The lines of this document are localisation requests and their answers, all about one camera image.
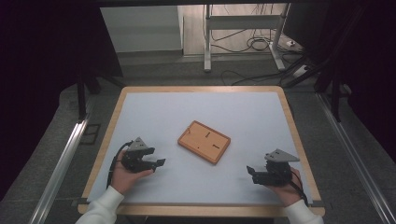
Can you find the black floor cables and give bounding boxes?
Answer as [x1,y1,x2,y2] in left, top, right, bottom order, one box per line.
[210,3,309,87]

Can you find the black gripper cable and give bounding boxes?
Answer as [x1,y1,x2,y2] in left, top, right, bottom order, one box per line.
[106,140,134,189]
[289,169,310,207]

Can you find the aluminium rail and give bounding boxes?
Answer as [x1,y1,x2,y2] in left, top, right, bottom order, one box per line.
[28,119,92,224]
[315,92,396,224]

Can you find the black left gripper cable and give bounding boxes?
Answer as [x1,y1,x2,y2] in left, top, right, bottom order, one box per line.
[106,140,134,189]

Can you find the white table mat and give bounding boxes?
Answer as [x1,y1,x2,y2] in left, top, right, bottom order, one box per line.
[86,91,314,207]

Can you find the person's left hand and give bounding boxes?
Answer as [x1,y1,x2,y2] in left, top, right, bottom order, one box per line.
[109,150,155,196]

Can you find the dark curtain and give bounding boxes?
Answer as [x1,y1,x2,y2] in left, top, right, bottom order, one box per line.
[0,0,124,202]
[311,0,396,157]

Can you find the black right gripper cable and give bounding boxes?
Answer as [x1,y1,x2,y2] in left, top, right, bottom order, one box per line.
[289,169,310,207]

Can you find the white panel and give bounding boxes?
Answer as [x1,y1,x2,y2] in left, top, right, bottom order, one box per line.
[99,5,184,54]

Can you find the person's right hand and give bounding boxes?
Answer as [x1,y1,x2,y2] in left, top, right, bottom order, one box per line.
[270,167,304,208]

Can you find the orange wooden board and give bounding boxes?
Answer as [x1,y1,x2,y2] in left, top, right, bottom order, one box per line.
[177,119,232,165]

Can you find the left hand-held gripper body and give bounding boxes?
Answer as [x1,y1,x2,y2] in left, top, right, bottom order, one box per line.
[120,136,151,174]

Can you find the white metal stand frame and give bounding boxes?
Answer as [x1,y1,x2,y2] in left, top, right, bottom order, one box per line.
[203,3,291,74]

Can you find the white power strip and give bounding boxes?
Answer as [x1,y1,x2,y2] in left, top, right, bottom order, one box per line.
[292,64,310,78]

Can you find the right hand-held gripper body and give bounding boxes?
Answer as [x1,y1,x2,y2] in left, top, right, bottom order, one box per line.
[263,148,301,188]

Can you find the black stand leg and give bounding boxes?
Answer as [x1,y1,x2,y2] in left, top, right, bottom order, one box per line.
[76,69,88,121]
[330,77,343,123]

